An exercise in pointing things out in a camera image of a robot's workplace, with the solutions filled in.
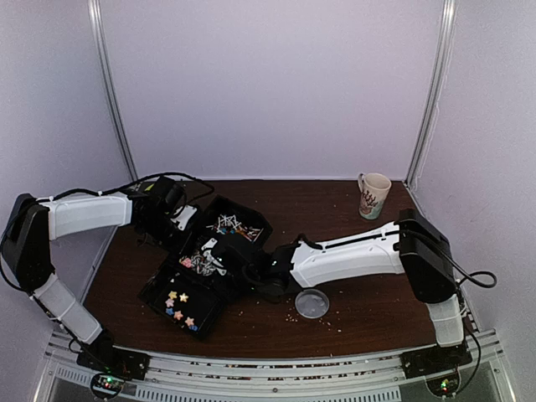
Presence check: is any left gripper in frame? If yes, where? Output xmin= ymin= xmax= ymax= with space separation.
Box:
xmin=140 ymin=213 xmax=196 ymax=256

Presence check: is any pile of swirl lollipops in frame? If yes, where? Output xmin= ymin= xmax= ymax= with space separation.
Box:
xmin=179 ymin=255 xmax=203 ymax=274

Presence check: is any pile of stick candies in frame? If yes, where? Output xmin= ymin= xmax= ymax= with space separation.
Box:
xmin=206 ymin=214 xmax=264 ymax=242

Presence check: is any black three-compartment candy tray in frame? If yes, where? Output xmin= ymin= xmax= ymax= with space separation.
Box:
xmin=139 ymin=196 xmax=272 ymax=339

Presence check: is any pile of star candies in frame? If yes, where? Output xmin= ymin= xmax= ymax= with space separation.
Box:
xmin=164 ymin=291 xmax=200 ymax=332

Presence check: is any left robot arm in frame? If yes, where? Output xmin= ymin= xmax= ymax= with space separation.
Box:
xmin=1 ymin=174 xmax=200 ymax=372

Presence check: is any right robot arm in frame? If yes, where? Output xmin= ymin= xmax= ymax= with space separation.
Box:
xmin=241 ymin=209 xmax=465 ymax=370

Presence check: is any patterned ceramic mug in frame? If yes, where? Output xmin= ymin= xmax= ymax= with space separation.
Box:
xmin=358 ymin=173 xmax=392 ymax=220

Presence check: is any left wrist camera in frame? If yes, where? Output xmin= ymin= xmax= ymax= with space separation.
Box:
xmin=171 ymin=205 xmax=198 ymax=231

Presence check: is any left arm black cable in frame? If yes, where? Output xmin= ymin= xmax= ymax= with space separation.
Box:
xmin=37 ymin=171 xmax=217 ymax=214

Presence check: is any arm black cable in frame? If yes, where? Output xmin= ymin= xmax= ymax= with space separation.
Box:
xmin=37 ymin=171 xmax=217 ymax=214
xmin=447 ymin=250 xmax=497 ymax=294

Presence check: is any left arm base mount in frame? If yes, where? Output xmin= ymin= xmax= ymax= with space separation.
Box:
xmin=76 ymin=329 xmax=150 ymax=380

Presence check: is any front aluminium rail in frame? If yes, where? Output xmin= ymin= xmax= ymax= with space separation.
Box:
xmin=44 ymin=330 xmax=503 ymax=402

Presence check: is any left aluminium frame post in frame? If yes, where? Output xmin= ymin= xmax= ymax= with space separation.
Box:
xmin=87 ymin=0 xmax=139 ymax=180

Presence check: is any aluminium frame post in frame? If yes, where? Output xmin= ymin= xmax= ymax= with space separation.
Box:
xmin=87 ymin=0 xmax=139 ymax=180
xmin=405 ymin=0 xmax=457 ymax=189

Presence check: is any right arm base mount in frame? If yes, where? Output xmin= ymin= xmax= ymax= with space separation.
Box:
xmin=399 ymin=342 xmax=472 ymax=379

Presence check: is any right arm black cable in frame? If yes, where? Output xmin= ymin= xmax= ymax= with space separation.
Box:
xmin=447 ymin=250 xmax=497 ymax=294

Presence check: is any right aluminium frame post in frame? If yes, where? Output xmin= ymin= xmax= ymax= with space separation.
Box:
xmin=405 ymin=0 xmax=457 ymax=189

